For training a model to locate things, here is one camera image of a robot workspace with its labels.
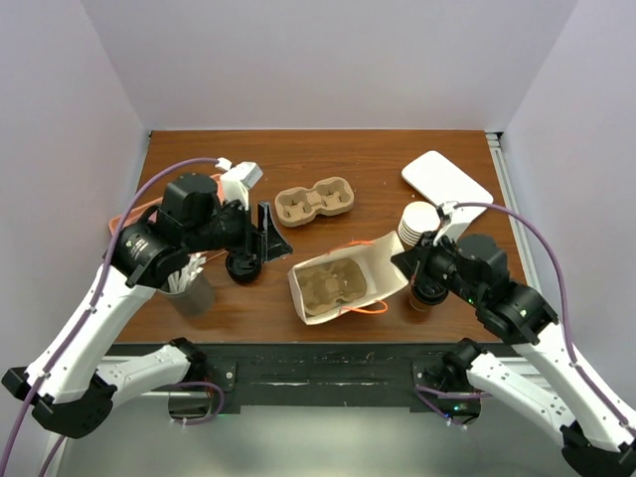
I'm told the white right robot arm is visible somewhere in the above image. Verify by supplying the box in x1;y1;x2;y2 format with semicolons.
391;233;635;476

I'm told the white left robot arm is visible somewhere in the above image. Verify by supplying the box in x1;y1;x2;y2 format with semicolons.
2;172;292;438

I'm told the stack of black lids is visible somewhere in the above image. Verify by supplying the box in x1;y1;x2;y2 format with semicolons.
225;253;262;284

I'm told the stack of paper cups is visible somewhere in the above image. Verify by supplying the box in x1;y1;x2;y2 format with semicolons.
397;201;440;246

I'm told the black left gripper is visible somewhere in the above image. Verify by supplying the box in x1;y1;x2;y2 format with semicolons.
185;195;293;262

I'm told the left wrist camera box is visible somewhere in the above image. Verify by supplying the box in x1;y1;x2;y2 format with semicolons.
220;161;263;201

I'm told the orange plastic tray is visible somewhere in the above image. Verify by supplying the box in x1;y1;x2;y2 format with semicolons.
121;173;223;230

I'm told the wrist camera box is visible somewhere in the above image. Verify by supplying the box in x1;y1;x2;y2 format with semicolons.
433;201;486;245
220;161;263;201

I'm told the grey cup with stirrers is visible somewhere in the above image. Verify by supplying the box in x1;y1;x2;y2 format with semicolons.
158;252;216;318

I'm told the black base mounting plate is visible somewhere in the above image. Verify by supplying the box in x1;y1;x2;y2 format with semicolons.
163;342;501;416

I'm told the single paper coffee cup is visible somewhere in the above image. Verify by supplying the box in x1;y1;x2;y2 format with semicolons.
408;293;445;313

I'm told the brown paper takeout bag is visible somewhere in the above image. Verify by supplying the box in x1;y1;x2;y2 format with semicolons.
288;232;408;326

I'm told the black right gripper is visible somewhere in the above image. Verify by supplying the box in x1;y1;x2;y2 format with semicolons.
390;228;481;304

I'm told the cardboard two-cup carrier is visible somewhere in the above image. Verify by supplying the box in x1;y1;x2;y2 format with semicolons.
274;177;355;228

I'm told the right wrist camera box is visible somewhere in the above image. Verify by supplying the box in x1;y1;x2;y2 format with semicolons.
433;201;486;245

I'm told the white rectangular tray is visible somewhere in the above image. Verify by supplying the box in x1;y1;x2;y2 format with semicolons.
400;150;494;206

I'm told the black plastic cup lid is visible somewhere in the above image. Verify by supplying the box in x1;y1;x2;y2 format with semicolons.
411;281;448;306

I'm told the aluminium frame rail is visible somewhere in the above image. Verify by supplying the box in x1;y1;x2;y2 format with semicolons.
37;129;612;477

